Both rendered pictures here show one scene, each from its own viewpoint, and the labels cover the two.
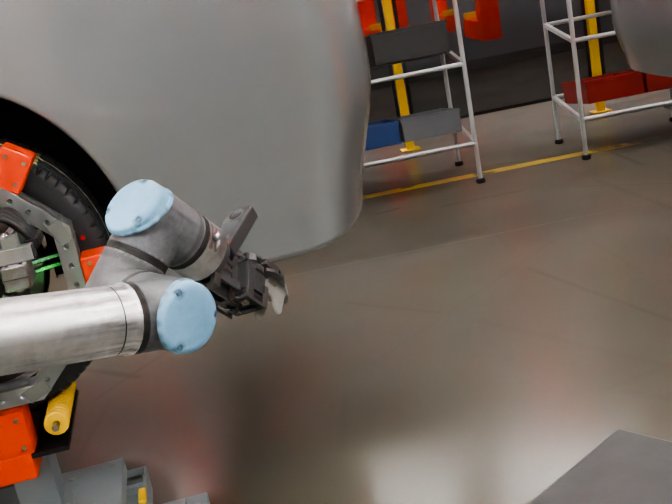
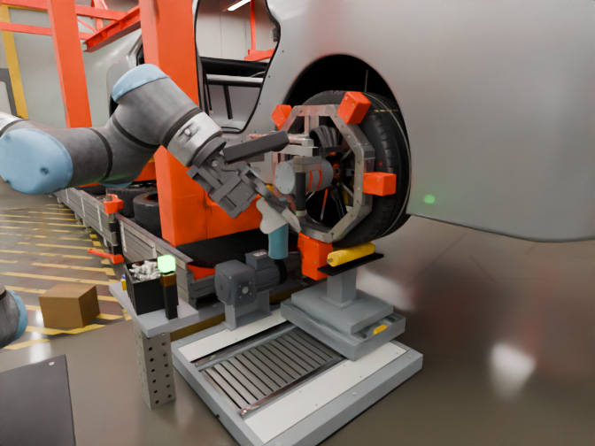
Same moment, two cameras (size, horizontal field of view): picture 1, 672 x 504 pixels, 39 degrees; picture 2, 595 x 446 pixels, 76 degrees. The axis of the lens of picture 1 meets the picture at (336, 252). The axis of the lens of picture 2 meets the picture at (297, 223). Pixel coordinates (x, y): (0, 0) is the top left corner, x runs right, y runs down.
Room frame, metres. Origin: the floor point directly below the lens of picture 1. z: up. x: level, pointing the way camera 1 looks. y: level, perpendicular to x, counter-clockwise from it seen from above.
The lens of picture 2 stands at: (1.13, -0.46, 1.08)
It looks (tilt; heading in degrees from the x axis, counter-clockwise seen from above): 16 degrees down; 58
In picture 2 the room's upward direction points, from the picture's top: straight up
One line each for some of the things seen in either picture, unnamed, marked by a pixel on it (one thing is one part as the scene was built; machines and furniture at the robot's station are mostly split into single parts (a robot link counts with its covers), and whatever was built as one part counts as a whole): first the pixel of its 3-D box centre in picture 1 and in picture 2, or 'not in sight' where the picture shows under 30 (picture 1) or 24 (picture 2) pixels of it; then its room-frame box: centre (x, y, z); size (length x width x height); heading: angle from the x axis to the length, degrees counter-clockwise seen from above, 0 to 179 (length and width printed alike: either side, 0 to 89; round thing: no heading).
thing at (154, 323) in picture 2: not in sight; (150, 300); (1.34, 0.89, 0.44); 0.43 x 0.17 x 0.03; 98
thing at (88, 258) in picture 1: (103, 264); (379, 183); (2.08, 0.53, 0.85); 0.09 x 0.08 x 0.07; 98
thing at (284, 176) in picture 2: not in sight; (304, 175); (1.95, 0.83, 0.85); 0.21 x 0.14 x 0.14; 8
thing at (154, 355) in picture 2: not in sight; (153, 351); (1.33, 0.92, 0.21); 0.10 x 0.10 x 0.42; 8
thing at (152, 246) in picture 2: not in sight; (119, 228); (1.43, 2.53, 0.28); 2.47 x 0.09 x 0.22; 98
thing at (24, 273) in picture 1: (18, 272); (307, 162); (1.85, 0.64, 0.93); 0.09 x 0.05 x 0.05; 8
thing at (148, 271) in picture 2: not in sight; (150, 282); (1.34, 0.87, 0.51); 0.20 x 0.14 x 0.13; 90
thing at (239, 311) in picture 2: not in sight; (258, 287); (1.89, 1.13, 0.26); 0.42 x 0.18 x 0.35; 8
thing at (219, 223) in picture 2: not in sight; (243, 194); (1.91, 1.34, 0.69); 0.52 x 0.17 x 0.35; 8
